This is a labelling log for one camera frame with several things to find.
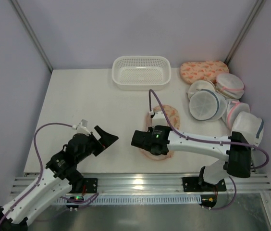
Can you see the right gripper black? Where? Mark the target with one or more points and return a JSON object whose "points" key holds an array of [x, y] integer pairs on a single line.
{"points": [[138, 138]]}

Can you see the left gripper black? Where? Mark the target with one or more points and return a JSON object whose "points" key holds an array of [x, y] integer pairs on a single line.
{"points": [[97, 145]]}

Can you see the peach floral laundry bag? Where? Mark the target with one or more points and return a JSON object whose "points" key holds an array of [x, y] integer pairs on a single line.
{"points": [[174, 118]]}

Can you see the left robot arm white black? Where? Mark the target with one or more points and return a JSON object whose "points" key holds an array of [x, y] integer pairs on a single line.
{"points": [[57, 178]]}

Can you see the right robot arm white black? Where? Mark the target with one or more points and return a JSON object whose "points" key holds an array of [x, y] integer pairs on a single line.
{"points": [[233, 153]]}

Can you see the white mesh bag blue zipper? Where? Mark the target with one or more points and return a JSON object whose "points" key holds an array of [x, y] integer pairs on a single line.
{"points": [[206, 105]]}

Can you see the cream mesh bag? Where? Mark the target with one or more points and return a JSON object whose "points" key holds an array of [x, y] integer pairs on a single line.
{"points": [[200, 85]]}

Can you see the peach floral bag at back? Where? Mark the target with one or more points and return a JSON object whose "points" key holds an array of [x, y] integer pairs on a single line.
{"points": [[191, 72]]}

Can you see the white mesh bag pink trim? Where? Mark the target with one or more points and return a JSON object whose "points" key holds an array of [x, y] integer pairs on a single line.
{"points": [[233, 109]]}

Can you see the white mesh bag pink zipper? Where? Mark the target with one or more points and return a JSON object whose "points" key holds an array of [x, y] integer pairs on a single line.
{"points": [[230, 86]]}

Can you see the white perforated plastic basket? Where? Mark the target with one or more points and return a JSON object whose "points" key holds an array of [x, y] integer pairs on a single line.
{"points": [[141, 73]]}

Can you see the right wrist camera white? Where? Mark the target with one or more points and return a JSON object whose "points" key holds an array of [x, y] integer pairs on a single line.
{"points": [[156, 119]]}

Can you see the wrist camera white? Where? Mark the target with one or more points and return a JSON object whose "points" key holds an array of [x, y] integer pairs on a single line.
{"points": [[81, 128], [156, 119]]}

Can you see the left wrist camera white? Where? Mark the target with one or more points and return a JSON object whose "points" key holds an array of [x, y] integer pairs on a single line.
{"points": [[81, 128]]}

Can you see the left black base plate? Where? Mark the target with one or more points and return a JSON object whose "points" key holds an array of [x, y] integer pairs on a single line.
{"points": [[85, 185]]}

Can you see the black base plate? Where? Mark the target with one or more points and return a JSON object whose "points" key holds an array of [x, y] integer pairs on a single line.
{"points": [[192, 185], [85, 185]]}

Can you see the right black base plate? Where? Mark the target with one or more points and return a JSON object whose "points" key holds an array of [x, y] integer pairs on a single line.
{"points": [[192, 185]]}

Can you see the slotted white cable duct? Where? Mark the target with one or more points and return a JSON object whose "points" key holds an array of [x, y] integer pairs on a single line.
{"points": [[147, 199]]}

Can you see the aluminium mounting rail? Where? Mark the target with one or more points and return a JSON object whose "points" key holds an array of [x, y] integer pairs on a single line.
{"points": [[171, 183]]}

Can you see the right aluminium corner post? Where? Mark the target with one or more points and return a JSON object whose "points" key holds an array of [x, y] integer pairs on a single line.
{"points": [[255, 11]]}

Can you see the aluminium corner post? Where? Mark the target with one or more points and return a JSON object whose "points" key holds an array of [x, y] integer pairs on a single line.
{"points": [[255, 11], [30, 31]]}

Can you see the left aluminium corner post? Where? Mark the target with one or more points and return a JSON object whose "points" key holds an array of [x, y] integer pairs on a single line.
{"points": [[30, 31]]}

